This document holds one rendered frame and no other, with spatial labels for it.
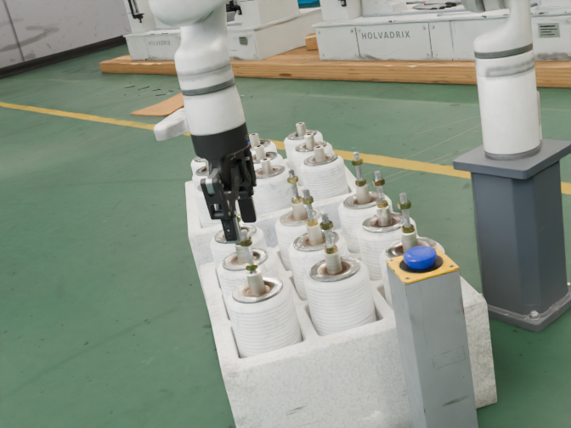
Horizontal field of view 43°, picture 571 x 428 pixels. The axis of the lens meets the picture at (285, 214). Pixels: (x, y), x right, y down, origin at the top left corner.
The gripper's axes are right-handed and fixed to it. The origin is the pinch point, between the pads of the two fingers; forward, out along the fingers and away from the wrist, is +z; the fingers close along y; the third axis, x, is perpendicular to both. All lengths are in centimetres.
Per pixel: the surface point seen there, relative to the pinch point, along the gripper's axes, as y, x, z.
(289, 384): -6.4, -4.4, 22.2
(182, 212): 98, 62, 36
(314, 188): 54, 5, 15
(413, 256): -7.5, -24.4, 2.8
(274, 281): 2.1, -2.1, 10.4
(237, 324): -3.9, 2.4, 13.9
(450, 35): 229, -12, 17
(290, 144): 75, 16, 11
